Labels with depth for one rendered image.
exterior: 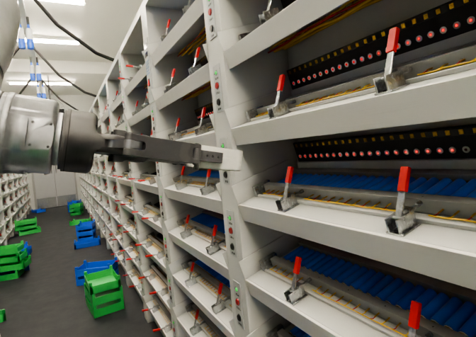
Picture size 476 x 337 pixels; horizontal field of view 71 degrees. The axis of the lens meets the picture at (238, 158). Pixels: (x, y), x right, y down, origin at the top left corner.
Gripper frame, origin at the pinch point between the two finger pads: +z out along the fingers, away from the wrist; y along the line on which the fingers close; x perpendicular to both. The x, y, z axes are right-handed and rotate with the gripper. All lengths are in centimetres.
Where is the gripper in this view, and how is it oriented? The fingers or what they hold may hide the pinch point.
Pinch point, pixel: (214, 158)
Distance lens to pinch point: 49.2
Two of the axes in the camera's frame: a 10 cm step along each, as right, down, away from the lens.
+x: 0.9, -9.9, 0.7
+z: 8.8, 1.1, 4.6
